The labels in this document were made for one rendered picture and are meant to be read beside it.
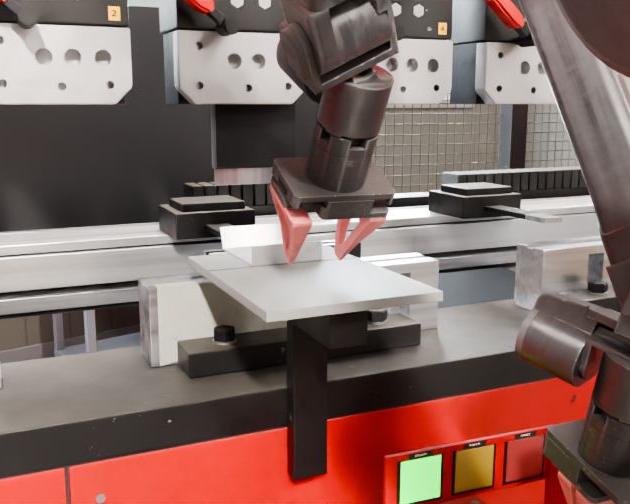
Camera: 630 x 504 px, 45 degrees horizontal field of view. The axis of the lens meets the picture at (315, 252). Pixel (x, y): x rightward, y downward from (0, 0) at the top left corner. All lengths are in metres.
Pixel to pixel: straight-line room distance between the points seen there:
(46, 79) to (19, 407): 0.33
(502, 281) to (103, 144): 0.76
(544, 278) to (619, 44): 0.89
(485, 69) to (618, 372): 0.49
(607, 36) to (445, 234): 1.09
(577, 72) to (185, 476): 0.55
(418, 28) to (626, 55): 0.72
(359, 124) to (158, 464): 0.40
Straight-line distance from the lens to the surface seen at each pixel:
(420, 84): 0.97
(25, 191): 1.38
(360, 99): 0.64
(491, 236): 1.40
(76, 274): 1.13
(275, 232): 0.96
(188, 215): 1.10
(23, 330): 3.61
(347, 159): 0.67
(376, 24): 0.61
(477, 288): 1.51
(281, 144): 0.93
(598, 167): 0.69
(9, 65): 0.83
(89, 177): 1.39
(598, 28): 0.28
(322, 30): 0.59
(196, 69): 0.86
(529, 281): 1.17
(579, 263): 1.19
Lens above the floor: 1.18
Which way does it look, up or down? 11 degrees down
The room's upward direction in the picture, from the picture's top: straight up
